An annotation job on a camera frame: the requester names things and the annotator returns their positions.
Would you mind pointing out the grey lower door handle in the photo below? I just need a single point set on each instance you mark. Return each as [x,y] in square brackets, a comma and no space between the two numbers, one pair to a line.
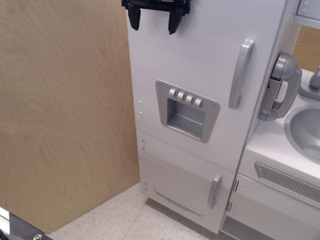
[212,192]

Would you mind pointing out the grey vent panel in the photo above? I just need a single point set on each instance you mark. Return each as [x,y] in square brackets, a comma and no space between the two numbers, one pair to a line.
[288,182]

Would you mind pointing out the white lower freezer door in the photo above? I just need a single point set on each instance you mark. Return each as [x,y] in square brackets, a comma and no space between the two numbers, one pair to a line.
[184,177]

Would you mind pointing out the grey upper door handle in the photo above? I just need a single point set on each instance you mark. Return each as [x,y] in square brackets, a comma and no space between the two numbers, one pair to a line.
[239,73]

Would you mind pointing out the grey ice dispenser housing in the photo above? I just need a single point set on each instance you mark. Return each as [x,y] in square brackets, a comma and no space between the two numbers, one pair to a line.
[186,112]

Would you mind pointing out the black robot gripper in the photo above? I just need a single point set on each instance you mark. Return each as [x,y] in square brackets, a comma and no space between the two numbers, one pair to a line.
[177,9]

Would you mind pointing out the white toy fridge cabinet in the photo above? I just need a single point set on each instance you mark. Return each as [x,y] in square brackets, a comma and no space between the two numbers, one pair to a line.
[286,36]

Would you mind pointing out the grey toy sink basin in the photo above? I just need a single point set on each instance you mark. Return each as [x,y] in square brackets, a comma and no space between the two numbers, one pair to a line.
[302,129]

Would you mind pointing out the grey toy faucet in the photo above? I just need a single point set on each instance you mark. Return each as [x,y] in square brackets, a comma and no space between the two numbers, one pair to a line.
[310,86]

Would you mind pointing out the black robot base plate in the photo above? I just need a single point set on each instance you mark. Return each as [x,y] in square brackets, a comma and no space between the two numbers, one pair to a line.
[14,228]

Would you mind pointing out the grey door handle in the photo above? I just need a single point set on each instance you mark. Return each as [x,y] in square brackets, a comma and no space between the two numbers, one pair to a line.
[212,192]
[239,73]

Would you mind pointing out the white fridge door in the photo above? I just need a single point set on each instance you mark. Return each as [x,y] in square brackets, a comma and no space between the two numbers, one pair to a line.
[201,57]

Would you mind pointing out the white toy kitchen counter unit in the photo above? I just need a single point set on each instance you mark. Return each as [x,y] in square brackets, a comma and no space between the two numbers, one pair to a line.
[259,210]

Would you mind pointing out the grey chrome door trim strip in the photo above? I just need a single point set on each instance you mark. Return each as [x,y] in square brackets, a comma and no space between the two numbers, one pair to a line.
[178,203]

